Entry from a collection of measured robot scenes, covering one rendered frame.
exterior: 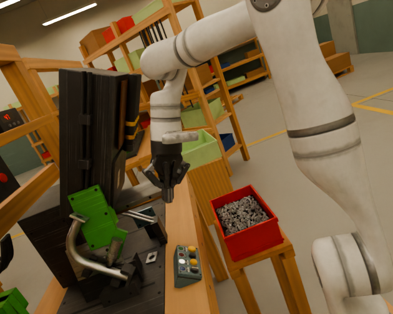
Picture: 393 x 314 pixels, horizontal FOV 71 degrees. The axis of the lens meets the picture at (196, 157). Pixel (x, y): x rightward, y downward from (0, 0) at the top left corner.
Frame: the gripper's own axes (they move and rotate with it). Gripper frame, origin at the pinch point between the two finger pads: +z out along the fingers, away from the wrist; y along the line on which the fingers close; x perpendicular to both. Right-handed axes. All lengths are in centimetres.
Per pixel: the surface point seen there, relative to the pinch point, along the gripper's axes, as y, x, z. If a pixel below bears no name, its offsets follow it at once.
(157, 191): -16.4, -33.9, 12.3
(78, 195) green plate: 10.9, -39.7, 9.1
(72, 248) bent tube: 15.7, -36.0, 25.9
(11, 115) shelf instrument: 24, -78, -16
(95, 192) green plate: 6.4, -36.4, 8.1
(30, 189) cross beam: 19, -94, 20
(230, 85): -631, -612, -55
